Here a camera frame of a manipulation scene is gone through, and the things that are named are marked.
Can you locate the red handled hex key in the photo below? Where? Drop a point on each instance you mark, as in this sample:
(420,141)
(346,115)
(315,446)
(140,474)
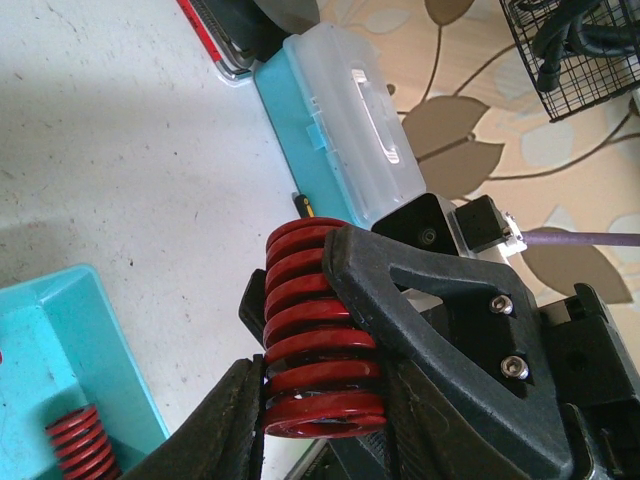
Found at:
(210,35)

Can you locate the right wire basket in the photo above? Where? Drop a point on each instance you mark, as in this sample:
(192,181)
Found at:
(577,54)

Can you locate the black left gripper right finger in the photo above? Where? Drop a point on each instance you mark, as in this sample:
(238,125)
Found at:
(425,437)

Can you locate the small yellow black screwdriver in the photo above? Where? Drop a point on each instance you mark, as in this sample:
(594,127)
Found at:
(302,205)

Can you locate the teal clear toolbox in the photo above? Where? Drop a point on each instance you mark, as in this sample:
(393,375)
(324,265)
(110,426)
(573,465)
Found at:
(346,149)

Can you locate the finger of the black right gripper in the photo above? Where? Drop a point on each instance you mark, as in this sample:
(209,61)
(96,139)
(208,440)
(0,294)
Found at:
(251,308)
(471,326)

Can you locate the teal spring tray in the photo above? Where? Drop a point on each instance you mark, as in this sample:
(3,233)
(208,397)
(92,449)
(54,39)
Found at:
(62,348)

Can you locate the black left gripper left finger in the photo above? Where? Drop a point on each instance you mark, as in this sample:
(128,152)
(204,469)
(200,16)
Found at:
(222,438)

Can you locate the small red spring in tray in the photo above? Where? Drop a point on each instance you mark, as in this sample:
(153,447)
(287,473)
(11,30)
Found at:
(82,447)

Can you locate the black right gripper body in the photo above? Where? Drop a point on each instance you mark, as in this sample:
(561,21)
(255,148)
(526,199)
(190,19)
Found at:
(597,384)

